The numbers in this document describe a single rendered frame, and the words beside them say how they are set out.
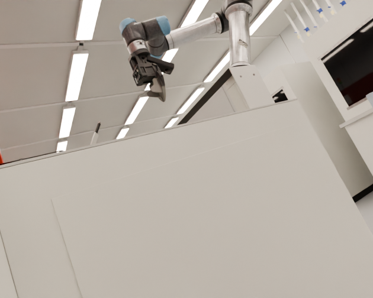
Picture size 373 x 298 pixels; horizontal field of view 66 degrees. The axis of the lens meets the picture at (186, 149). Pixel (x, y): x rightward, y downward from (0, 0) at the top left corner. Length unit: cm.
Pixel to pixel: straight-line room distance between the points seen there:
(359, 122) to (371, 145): 26
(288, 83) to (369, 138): 127
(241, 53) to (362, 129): 246
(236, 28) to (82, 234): 105
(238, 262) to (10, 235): 31
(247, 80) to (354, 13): 303
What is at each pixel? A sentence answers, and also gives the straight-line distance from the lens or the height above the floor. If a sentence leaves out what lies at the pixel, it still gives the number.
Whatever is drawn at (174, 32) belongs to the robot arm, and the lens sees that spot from 137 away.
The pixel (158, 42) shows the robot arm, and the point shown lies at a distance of 128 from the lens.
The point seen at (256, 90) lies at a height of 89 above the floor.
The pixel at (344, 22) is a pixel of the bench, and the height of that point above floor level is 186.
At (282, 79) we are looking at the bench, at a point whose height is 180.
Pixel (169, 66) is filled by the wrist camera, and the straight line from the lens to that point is 118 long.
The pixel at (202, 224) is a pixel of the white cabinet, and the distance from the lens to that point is 46.
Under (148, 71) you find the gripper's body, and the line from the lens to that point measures 112.
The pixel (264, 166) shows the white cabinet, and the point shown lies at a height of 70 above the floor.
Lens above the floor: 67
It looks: 12 degrees up
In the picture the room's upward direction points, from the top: 24 degrees counter-clockwise
